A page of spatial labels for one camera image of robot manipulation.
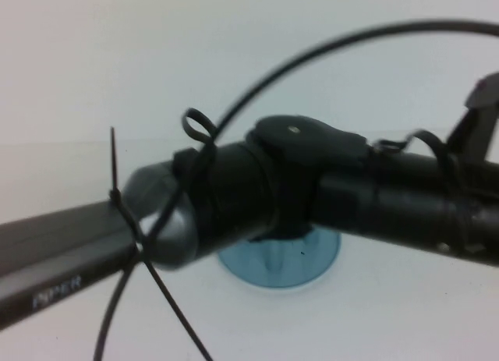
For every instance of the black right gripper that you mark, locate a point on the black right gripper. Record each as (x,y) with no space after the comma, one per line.
(481,220)

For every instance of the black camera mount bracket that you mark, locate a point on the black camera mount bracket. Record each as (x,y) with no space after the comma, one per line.
(477,119)

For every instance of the black zip tie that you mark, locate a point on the black zip tie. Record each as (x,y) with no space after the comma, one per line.
(175,310)
(115,170)

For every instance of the blue cup stand white caps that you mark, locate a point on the blue cup stand white caps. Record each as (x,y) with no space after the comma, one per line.
(280,273)

